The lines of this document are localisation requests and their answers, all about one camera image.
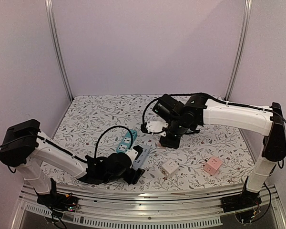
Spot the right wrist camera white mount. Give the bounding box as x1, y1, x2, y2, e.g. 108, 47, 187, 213
142, 121, 168, 136

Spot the aluminium frame post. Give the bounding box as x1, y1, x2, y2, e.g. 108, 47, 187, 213
224, 0, 252, 100
45, 0, 74, 102

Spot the light blue power strip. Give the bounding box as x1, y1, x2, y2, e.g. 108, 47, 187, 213
132, 146, 151, 171

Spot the left aluminium frame post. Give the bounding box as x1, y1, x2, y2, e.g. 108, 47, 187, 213
45, 0, 74, 102

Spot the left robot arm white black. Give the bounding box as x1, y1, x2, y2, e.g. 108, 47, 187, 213
0, 119, 145, 207

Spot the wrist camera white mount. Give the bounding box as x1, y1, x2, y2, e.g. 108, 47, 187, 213
125, 145, 143, 164
142, 121, 168, 136

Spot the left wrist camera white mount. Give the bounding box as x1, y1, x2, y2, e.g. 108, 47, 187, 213
125, 145, 143, 164

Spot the right aluminium frame post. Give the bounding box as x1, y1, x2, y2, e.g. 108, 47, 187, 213
224, 0, 252, 100

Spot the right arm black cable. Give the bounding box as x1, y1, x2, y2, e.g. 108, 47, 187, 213
140, 93, 286, 153

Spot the white cube socket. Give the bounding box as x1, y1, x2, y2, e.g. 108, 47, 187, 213
161, 159, 179, 177

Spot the front aluminium rail base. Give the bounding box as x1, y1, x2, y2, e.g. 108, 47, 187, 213
10, 185, 284, 229

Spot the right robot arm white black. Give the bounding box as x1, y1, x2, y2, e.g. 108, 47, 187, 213
145, 93, 286, 212

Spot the floral patterned table mat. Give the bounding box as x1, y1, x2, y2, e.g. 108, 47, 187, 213
54, 95, 254, 192

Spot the teal power strip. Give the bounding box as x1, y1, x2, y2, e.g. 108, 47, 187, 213
116, 129, 137, 153

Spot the pink cube socket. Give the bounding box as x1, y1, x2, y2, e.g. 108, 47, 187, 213
204, 156, 223, 176

